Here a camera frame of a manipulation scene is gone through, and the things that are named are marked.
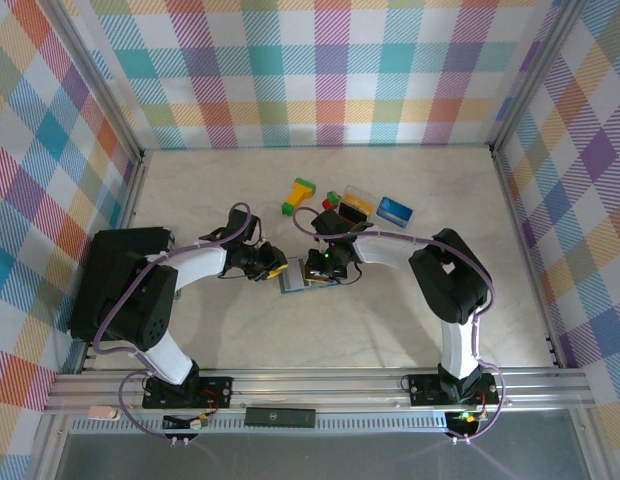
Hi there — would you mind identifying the grey credit card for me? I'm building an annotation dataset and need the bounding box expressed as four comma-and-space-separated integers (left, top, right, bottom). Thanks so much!
286, 259, 307, 291

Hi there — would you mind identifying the teal card holder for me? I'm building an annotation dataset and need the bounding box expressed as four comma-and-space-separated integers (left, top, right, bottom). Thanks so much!
278, 256, 339, 297

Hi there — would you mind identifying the clear box with blue cards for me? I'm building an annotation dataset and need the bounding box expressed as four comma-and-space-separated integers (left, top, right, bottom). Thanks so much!
375, 195, 417, 230

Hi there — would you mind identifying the clear box with yellow contents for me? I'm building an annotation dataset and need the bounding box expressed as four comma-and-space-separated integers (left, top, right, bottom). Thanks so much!
338, 183, 379, 224

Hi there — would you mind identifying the yellow green toy block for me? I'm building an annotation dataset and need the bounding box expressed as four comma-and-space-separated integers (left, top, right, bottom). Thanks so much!
281, 176, 319, 217

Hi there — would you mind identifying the black case with metal latches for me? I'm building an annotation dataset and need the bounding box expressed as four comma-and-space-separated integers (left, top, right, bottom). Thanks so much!
69, 226, 185, 344

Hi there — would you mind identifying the black bar device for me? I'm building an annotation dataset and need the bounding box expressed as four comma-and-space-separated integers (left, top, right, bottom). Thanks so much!
243, 407, 317, 429

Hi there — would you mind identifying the small yellow green connector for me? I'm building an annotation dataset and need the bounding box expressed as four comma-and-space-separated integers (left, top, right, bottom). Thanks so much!
162, 412, 211, 432

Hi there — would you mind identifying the black board with green light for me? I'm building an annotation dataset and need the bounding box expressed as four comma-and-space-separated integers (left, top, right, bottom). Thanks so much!
447, 409, 486, 431

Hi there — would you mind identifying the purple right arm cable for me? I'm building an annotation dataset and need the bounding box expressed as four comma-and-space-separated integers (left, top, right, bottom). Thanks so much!
292, 206, 506, 445

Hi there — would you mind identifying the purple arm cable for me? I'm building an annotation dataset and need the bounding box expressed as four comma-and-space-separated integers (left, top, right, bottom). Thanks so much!
292, 206, 506, 445
92, 201, 254, 446

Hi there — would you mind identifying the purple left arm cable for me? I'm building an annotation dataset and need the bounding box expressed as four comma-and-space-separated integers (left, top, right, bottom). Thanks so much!
92, 201, 254, 446

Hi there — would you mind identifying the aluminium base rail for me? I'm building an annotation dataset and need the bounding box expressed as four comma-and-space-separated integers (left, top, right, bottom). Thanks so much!
42, 367, 591, 414

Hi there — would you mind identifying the aluminium floor rail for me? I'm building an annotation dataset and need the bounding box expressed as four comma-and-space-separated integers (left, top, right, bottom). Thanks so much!
74, 149, 151, 376
489, 144, 566, 371
142, 142, 494, 151

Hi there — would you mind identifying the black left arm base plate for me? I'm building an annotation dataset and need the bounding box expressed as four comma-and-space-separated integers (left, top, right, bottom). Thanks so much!
141, 374, 235, 411

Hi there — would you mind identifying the perforated metal cable tray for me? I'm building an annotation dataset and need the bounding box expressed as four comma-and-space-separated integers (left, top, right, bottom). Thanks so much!
69, 413, 496, 435

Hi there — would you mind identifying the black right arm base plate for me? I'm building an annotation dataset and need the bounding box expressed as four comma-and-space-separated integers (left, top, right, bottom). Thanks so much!
407, 373, 501, 407

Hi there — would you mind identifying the aluminium frame post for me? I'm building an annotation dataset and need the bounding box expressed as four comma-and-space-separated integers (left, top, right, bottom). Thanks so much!
37, 0, 146, 161
488, 0, 591, 156

